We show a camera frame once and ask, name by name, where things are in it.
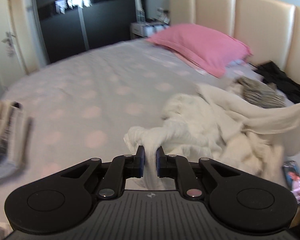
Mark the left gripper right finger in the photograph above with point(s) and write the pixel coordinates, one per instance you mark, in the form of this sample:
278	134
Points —
179	169

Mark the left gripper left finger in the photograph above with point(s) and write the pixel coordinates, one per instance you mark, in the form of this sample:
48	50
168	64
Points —
115	174

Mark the white textured garment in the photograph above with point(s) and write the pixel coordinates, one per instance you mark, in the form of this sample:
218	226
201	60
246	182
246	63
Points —
223	127

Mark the stack of folded clothes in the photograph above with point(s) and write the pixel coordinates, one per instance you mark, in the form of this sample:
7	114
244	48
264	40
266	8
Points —
14	131

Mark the grey polka dot bedsheet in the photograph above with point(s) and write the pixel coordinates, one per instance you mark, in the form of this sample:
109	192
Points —
82	107

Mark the grey striped garment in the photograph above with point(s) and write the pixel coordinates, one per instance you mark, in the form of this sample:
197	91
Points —
260	94

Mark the pink pillow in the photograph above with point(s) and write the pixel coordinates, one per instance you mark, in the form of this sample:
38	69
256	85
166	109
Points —
207	48

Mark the colourful magazine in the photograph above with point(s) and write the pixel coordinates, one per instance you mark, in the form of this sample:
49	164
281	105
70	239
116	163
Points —
292	176

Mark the black garment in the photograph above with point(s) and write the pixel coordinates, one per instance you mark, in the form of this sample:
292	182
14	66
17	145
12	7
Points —
273	74

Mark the bedside table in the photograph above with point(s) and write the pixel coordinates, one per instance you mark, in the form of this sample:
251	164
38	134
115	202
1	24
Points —
146	29

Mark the cream padded headboard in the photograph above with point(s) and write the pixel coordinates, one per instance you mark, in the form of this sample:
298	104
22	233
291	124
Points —
271	28

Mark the black sliding wardrobe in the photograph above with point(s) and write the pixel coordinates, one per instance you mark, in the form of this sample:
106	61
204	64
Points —
70	27

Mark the cream door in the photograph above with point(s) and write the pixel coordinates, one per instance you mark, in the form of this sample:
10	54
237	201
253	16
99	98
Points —
17	55

